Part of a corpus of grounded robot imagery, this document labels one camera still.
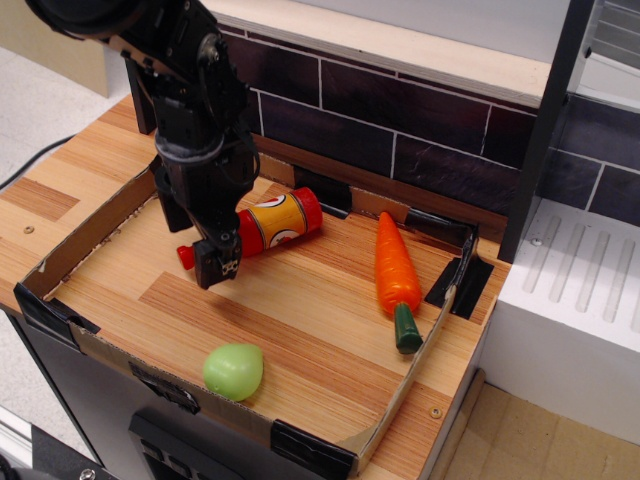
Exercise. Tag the green toy pear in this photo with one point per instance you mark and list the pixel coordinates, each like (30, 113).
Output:
(234, 371)

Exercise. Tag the light wooden shelf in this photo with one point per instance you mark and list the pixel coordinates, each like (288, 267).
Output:
(470, 68)

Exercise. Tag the black vertical post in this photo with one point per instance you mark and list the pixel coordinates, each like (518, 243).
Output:
(566, 71)

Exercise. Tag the red hot sauce bottle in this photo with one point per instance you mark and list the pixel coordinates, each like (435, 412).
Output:
(278, 220)

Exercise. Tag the black toy oven panel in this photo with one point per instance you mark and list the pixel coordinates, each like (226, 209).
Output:
(201, 451)

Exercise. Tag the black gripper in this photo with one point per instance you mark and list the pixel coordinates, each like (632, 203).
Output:
(200, 187)

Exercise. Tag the orange toy carrot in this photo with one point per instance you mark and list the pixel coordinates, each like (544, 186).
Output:
(397, 284)

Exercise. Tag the white toy sink drainboard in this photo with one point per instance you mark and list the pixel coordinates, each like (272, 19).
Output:
(564, 334)

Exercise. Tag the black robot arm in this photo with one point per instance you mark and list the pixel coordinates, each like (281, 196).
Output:
(180, 59)

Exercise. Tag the cardboard fence with black tape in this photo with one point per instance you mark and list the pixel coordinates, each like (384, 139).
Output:
(336, 401)

